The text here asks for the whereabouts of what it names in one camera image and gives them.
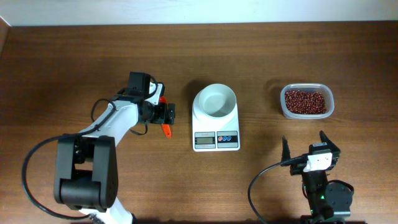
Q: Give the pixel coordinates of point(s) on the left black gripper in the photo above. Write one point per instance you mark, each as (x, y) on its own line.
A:
(164, 117)

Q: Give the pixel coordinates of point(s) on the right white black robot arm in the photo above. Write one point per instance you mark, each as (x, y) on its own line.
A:
(329, 200)

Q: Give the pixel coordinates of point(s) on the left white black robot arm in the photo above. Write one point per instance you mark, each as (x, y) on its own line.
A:
(86, 170)

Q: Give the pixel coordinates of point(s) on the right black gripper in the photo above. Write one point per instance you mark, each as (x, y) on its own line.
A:
(334, 150)

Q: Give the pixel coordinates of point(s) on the red adzuki beans in container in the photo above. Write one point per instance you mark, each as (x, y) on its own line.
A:
(303, 102)

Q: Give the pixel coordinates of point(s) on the clear plastic food container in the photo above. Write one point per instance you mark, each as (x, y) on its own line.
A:
(309, 87)

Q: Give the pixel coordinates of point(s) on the orange plastic measuring scoop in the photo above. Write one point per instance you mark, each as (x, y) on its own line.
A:
(166, 127)

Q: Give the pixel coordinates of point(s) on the white round bowl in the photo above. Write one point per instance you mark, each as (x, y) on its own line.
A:
(217, 100)

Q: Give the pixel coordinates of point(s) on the white digital kitchen scale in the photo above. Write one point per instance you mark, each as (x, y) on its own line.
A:
(212, 134)

